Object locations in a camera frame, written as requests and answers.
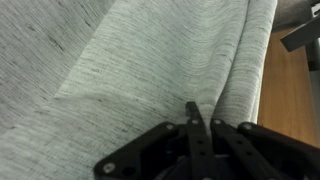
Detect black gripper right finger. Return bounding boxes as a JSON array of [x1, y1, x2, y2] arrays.
[[210, 119, 320, 180]]

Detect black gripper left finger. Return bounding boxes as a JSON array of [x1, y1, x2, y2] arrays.
[[93, 102, 217, 180]]

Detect grey curtain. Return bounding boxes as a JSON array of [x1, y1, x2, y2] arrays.
[[0, 0, 278, 180]]

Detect wooden desk top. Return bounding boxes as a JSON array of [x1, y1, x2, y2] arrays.
[[258, 29, 319, 147]]

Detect black metal bracket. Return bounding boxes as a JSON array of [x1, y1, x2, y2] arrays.
[[281, 0, 320, 71]]

